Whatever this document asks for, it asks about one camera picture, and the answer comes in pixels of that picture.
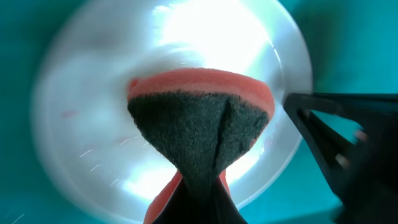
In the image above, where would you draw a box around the teal plastic serving tray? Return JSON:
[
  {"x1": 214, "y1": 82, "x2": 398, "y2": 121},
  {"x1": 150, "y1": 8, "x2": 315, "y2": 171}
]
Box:
[{"x1": 1, "y1": 0, "x2": 397, "y2": 223}]

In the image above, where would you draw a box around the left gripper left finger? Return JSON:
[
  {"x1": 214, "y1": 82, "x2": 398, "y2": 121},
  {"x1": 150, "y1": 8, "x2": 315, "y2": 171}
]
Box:
[{"x1": 151, "y1": 179, "x2": 192, "y2": 224}]

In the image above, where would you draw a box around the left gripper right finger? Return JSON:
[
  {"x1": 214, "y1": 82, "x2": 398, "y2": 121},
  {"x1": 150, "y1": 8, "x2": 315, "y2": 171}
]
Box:
[{"x1": 211, "y1": 177, "x2": 247, "y2": 224}]

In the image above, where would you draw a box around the light blue plate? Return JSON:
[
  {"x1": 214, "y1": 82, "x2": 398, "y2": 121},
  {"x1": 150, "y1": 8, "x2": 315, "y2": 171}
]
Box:
[{"x1": 32, "y1": 0, "x2": 313, "y2": 223}]

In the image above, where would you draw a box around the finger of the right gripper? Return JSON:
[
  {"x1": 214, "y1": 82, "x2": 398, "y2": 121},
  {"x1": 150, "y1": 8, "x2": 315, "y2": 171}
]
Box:
[{"x1": 284, "y1": 93, "x2": 397, "y2": 195}]

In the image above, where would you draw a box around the green and orange sponge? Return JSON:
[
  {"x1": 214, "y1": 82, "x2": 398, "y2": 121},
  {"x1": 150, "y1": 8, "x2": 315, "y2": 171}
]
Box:
[{"x1": 127, "y1": 68, "x2": 275, "y2": 224}]

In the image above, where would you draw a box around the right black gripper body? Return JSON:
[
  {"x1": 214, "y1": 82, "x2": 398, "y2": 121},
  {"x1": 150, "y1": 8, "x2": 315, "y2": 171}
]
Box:
[{"x1": 334, "y1": 119, "x2": 397, "y2": 224}]

